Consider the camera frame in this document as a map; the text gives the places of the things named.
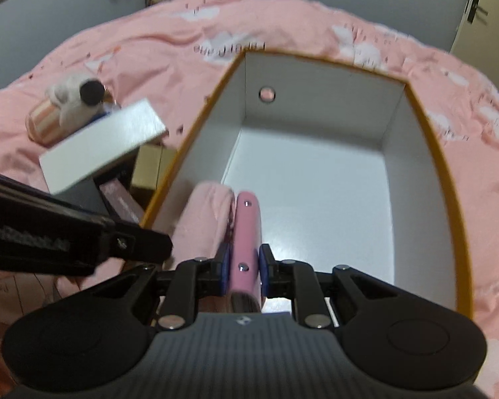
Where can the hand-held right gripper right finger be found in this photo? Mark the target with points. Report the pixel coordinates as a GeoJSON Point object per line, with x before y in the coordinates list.
{"type": "Point", "coordinates": [265, 272]}

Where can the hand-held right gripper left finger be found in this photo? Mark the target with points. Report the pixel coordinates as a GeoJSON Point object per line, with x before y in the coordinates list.
{"type": "Point", "coordinates": [223, 270]}

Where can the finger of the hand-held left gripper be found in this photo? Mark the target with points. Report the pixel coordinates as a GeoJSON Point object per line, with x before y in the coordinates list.
{"type": "Point", "coordinates": [141, 246]}

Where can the pink case with rivets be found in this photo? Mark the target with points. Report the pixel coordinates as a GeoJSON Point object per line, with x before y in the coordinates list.
{"type": "Point", "coordinates": [245, 241]}

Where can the white cardboard box orange outside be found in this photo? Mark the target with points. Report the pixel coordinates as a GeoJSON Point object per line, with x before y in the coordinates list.
{"type": "Point", "coordinates": [316, 183]}

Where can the white plush toy striped body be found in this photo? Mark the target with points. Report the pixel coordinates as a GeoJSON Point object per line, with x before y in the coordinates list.
{"type": "Point", "coordinates": [72, 104]}

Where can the pink box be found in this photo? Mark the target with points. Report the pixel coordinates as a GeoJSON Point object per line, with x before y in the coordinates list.
{"type": "Point", "coordinates": [122, 201]}

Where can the pink folded cloth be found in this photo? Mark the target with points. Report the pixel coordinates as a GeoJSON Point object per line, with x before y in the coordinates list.
{"type": "Point", "coordinates": [203, 216]}

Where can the black box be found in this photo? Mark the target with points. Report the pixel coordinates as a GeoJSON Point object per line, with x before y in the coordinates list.
{"type": "Point", "coordinates": [81, 197]}

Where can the brown cardboard box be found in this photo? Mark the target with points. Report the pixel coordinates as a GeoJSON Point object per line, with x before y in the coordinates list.
{"type": "Point", "coordinates": [151, 166]}

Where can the white box lid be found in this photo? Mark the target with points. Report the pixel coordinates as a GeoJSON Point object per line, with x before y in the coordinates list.
{"type": "Point", "coordinates": [104, 145]}

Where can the pink printed blanket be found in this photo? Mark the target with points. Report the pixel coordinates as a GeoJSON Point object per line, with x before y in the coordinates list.
{"type": "Point", "coordinates": [149, 45]}

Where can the cream door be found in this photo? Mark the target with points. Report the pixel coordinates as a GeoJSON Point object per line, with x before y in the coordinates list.
{"type": "Point", "coordinates": [495, 45]}

